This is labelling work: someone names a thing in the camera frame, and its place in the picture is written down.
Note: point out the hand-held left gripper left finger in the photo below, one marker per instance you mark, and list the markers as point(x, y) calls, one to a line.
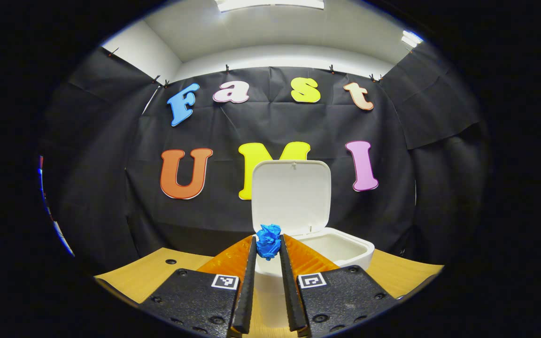
point(247, 291)

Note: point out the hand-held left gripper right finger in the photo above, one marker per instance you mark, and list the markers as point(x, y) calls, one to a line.
point(290, 291)

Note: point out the blue paper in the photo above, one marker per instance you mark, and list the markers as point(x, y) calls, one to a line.
point(268, 241)

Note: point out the white desktop garbage bin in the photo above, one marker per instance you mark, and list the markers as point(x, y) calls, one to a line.
point(294, 197)

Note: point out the wooden desktop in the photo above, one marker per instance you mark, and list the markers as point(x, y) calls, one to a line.
point(158, 277)

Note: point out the black backdrop cloth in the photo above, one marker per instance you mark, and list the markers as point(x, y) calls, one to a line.
point(111, 164)

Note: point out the small ceiling light panel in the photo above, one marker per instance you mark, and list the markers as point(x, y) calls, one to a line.
point(411, 39)

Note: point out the long ceiling light panel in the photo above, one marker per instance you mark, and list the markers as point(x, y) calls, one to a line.
point(270, 3)

